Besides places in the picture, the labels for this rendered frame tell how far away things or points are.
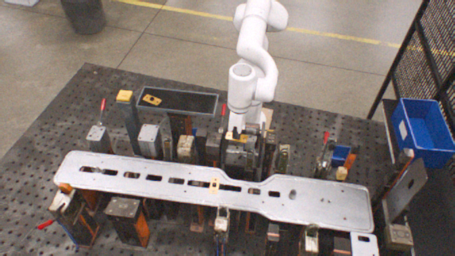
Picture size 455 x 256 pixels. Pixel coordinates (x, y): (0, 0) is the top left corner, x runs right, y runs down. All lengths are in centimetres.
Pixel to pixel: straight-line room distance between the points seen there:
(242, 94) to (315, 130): 115
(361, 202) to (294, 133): 72
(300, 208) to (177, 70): 242
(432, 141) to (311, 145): 62
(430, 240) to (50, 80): 336
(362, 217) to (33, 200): 159
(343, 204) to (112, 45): 315
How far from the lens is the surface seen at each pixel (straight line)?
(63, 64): 403
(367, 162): 219
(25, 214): 210
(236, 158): 170
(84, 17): 423
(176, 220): 183
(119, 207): 155
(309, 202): 158
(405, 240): 156
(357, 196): 166
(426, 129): 199
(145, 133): 164
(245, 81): 111
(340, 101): 349
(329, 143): 153
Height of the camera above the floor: 235
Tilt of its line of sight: 49 degrees down
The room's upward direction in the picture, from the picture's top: 1 degrees clockwise
